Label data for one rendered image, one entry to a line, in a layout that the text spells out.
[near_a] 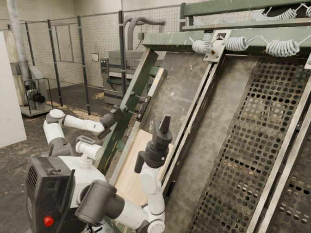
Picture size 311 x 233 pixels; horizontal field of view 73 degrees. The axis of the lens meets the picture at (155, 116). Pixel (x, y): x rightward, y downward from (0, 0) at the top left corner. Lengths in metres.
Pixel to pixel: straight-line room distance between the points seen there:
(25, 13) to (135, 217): 9.17
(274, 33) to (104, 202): 1.04
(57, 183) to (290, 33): 1.17
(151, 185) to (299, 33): 0.90
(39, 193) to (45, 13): 9.33
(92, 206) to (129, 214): 0.16
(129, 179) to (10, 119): 3.68
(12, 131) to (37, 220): 4.01
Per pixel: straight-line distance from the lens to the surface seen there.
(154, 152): 0.78
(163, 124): 0.75
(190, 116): 1.21
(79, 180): 0.94
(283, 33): 1.18
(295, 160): 0.98
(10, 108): 4.82
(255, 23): 1.05
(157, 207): 0.97
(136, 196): 1.42
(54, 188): 0.95
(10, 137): 4.95
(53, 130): 1.32
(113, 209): 0.89
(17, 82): 6.84
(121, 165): 1.53
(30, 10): 9.79
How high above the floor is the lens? 1.89
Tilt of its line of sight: 20 degrees down
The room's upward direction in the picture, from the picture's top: straight up
